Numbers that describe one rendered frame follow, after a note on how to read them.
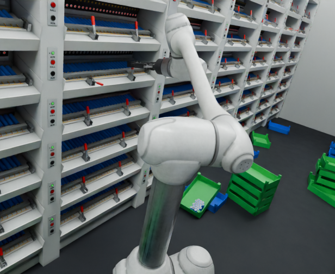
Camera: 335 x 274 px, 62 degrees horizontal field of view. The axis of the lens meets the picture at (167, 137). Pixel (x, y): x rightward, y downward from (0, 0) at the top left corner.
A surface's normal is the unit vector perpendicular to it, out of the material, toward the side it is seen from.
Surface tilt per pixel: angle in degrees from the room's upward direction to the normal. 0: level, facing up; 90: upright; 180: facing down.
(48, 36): 90
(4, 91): 19
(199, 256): 7
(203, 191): 26
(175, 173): 100
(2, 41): 109
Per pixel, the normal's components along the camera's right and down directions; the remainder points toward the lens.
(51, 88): 0.79, 0.37
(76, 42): 0.69, 0.65
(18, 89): 0.42, -0.73
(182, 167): 0.21, 0.59
